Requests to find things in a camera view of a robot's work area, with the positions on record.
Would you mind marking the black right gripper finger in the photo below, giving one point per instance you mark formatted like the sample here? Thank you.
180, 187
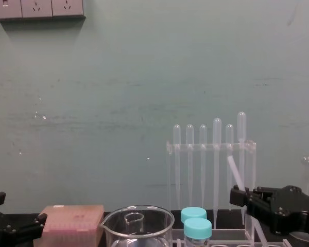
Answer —
238, 198
262, 191

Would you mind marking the grey wall socket panel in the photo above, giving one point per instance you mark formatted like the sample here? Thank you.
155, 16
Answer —
36, 9

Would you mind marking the clear acrylic pipette rack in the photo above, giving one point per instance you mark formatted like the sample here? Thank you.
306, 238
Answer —
249, 146

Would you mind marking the teal capped glass vial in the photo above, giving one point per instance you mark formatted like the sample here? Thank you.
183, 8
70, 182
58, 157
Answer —
197, 227
193, 214

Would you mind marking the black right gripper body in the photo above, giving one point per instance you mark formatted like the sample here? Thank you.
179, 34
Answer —
293, 208

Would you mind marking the short clear plastic pipette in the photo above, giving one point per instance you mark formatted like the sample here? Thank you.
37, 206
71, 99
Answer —
203, 144
229, 133
177, 144
189, 144

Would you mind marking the long clear plastic pipette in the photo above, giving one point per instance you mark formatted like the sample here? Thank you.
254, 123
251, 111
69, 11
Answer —
216, 144
241, 128

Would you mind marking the white glass stirring rod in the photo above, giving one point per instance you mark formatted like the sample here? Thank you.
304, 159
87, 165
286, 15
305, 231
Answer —
235, 172

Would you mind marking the pink pipette tip box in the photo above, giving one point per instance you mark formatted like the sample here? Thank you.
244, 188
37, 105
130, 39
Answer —
72, 223

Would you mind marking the large glass beaker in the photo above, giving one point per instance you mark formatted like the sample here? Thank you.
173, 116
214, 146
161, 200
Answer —
167, 226

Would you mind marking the small glass beaker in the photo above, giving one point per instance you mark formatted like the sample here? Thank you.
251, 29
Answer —
134, 222

